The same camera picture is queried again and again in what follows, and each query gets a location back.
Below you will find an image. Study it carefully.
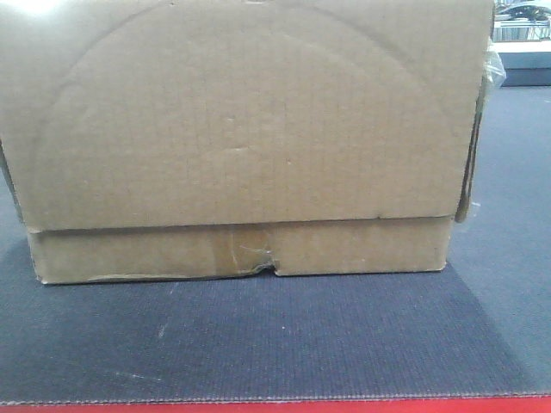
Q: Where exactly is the brown cardboard carton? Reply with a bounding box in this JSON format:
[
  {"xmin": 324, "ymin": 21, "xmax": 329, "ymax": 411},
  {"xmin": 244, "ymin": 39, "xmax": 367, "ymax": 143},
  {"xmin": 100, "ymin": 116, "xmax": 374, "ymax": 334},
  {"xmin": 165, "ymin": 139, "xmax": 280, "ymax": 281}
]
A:
[{"xmin": 1, "ymin": 1, "xmax": 494, "ymax": 284}]

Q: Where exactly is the dark conveyor belt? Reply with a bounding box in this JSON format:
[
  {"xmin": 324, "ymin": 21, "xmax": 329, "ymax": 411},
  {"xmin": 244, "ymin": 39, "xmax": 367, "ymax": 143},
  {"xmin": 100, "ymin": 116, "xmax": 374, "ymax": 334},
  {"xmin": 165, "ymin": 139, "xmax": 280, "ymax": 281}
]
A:
[{"xmin": 1, "ymin": 87, "xmax": 550, "ymax": 404}]

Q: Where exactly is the red conveyor edge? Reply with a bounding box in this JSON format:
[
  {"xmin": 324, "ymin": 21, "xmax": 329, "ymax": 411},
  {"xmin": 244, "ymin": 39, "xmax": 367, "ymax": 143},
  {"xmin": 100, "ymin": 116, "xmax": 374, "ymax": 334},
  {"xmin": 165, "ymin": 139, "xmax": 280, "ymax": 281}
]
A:
[{"xmin": 1, "ymin": 396, "xmax": 550, "ymax": 413}]

